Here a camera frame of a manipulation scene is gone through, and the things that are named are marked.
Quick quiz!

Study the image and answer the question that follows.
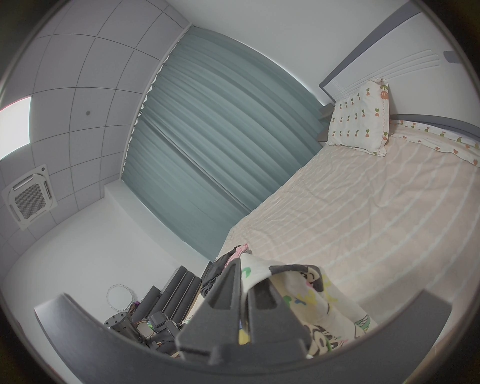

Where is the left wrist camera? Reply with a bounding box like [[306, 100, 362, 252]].
[[148, 313, 168, 332]]

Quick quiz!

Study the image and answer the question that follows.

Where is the white printed pillow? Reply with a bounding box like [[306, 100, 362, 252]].
[[324, 77, 391, 157]]

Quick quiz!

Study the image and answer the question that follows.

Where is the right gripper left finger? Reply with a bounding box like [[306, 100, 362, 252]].
[[175, 257, 243, 364]]

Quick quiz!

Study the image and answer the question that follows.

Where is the ceiling air vent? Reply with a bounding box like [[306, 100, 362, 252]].
[[2, 163, 58, 231]]

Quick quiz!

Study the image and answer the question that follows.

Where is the white printed pyjama top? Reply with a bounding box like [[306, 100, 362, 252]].
[[238, 255, 379, 355]]

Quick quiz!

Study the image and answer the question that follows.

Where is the ceiling light panel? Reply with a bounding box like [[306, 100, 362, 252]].
[[0, 96, 32, 160]]

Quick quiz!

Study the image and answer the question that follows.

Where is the white ring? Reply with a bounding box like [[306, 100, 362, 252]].
[[106, 284, 134, 313]]

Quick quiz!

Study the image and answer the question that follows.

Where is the pink garment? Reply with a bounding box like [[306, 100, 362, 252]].
[[224, 243, 251, 264]]

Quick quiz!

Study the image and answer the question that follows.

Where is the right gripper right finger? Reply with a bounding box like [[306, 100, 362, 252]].
[[247, 278, 313, 358]]

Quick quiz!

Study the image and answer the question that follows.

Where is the black garment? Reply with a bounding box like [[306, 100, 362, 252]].
[[200, 247, 241, 299]]

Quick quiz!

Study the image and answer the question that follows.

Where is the bed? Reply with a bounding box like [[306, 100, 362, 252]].
[[214, 0, 480, 349]]

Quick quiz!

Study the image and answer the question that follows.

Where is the blue-green curtain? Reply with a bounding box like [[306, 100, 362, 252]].
[[120, 112, 250, 259], [137, 26, 336, 218]]

